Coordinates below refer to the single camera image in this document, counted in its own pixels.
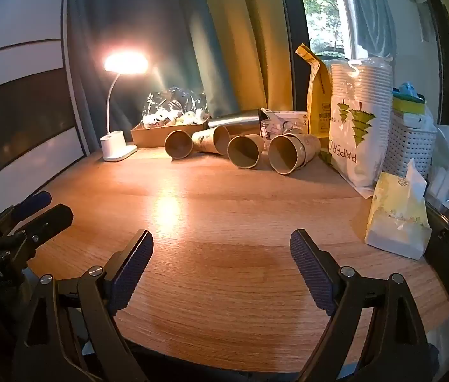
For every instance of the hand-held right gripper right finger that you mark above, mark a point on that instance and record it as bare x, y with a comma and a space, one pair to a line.
312, 272

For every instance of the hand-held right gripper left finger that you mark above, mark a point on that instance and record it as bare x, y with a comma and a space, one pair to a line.
128, 272

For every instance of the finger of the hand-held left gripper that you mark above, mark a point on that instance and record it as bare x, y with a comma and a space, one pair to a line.
33, 203
51, 221

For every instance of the brown paper cup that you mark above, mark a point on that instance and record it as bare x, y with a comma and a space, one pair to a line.
244, 151
304, 147
178, 144
204, 140

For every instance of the white desk lamp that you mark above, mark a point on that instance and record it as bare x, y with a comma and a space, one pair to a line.
117, 148

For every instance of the yellow white tissue pack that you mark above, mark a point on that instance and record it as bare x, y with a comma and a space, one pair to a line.
395, 219

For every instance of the brown cardboard box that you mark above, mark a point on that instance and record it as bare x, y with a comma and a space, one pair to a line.
148, 138

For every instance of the bagged stack of paper cups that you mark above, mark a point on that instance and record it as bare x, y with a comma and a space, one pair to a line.
361, 147

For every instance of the small white carton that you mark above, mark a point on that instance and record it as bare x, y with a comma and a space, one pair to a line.
292, 121

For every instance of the white woven plastic basket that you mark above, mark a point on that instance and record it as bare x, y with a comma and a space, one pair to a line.
411, 143

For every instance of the clear bag of snacks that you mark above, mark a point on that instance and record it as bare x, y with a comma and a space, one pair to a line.
170, 103

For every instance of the clear plastic bag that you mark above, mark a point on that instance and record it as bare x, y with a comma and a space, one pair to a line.
445, 167

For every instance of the stainless steel tumbler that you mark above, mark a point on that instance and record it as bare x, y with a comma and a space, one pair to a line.
235, 121

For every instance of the yellow paper pouch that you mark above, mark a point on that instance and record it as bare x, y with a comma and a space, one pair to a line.
319, 101

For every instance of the yellow green sponge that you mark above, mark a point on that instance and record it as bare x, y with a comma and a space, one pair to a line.
407, 105

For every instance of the teal curtain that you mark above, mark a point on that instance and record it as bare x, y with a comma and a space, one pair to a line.
137, 28

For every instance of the yellow curtain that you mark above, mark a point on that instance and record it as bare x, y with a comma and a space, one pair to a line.
244, 39

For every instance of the hanging grey cloth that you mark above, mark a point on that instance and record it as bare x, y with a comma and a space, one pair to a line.
373, 16

